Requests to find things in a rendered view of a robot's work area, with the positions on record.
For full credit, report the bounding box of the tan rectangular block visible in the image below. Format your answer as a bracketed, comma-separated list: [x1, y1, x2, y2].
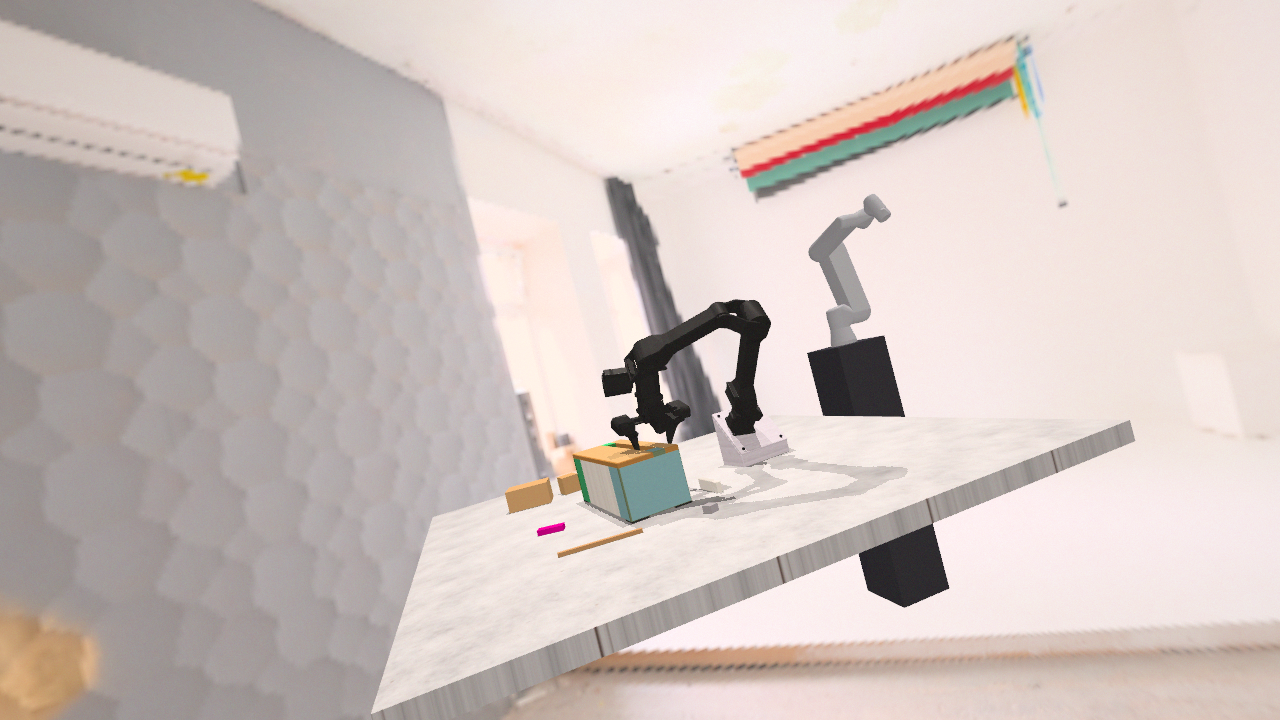
[506, 477, 554, 512]

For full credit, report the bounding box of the small tan block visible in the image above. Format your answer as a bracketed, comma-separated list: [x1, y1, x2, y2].
[557, 473, 581, 495]

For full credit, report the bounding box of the tan flat bar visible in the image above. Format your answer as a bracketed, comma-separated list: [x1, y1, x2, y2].
[557, 527, 643, 559]

